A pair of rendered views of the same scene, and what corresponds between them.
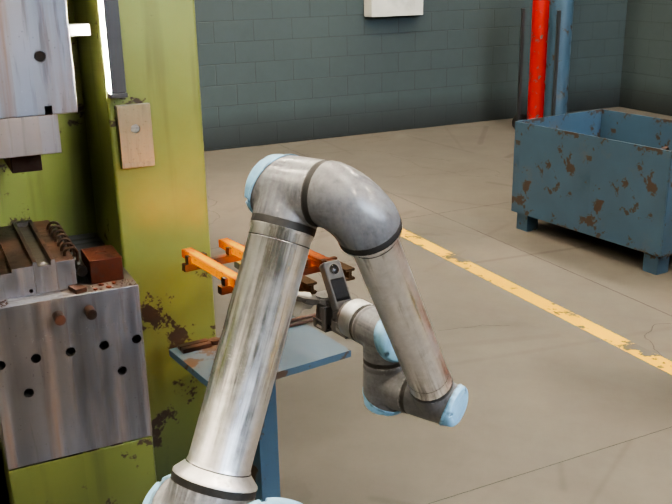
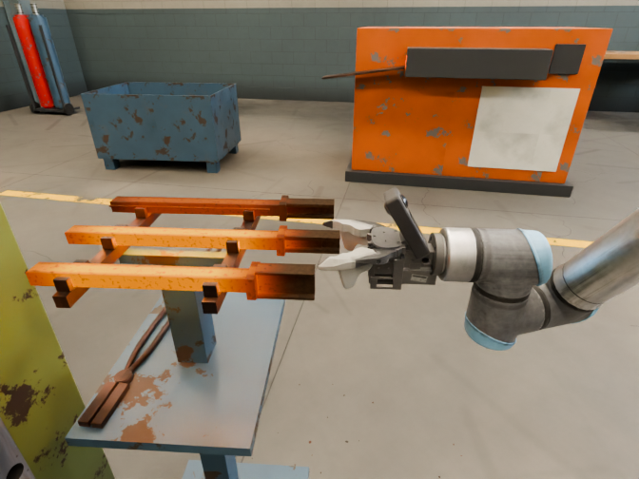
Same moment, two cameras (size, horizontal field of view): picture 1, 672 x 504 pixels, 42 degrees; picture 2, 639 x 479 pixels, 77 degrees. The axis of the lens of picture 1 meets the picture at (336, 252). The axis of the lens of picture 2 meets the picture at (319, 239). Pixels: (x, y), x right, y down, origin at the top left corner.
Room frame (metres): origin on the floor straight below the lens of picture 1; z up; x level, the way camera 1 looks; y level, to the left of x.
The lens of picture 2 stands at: (1.63, 0.54, 1.29)
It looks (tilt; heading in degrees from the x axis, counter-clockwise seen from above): 29 degrees down; 307
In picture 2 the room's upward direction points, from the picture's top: straight up
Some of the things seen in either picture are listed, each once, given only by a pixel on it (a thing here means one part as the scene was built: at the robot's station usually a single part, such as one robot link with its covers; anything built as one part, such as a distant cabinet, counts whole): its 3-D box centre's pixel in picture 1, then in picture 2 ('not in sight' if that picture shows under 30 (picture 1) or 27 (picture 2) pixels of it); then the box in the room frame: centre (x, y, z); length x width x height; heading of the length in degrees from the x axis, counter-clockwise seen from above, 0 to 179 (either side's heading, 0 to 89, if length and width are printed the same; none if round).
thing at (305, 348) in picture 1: (259, 353); (198, 354); (2.19, 0.21, 0.70); 0.40 x 0.30 x 0.02; 124
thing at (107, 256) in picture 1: (102, 263); not in sight; (2.23, 0.63, 0.95); 0.12 x 0.09 x 0.07; 26
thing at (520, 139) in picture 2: not in sight; (447, 105); (2.97, -3.13, 0.63); 2.10 x 1.12 x 1.25; 26
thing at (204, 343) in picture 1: (278, 325); (171, 309); (2.34, 0.17, 0.71); 0.60 x 0.04 x 0.01; 120
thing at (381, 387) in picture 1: (388, 383); (499, 310); (1.72, -0.11, 0.83); 0.12 x 0.09 x 0.12; 53
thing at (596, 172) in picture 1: (627, 184); (170, 125); (5.34, -1.83, 0.36); 1.21 x 0.81 x 0.72; 32
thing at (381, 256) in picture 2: (312, 298); (374, 253); (1.89, 0.06, 0.97); 0.09 x 0.05 x 0.02; 70
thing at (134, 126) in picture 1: (135, 135); not in sight; (2.35, 0.54, 1.27); 0.09 x 0.02 x 0.17; 116
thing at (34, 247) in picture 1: (32, 241); not in sight; (2.30, 0.83, 0.99); 0.42 x 0.05 x 0.01; 26
